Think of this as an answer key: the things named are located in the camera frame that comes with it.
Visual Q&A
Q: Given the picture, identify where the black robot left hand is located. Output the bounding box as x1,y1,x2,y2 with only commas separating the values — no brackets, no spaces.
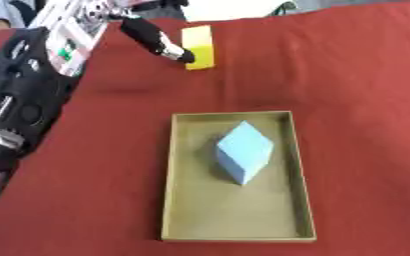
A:
98,0,198,64

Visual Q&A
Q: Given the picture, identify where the tan open cardboard box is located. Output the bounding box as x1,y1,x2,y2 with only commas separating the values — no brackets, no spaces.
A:
159,110,319,243

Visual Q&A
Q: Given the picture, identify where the yellow rectangular block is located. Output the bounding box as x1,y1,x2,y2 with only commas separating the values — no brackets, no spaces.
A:
180,25,218,71

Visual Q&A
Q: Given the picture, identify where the light blue block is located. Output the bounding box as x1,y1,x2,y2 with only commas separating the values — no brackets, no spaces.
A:
215,120,275,186

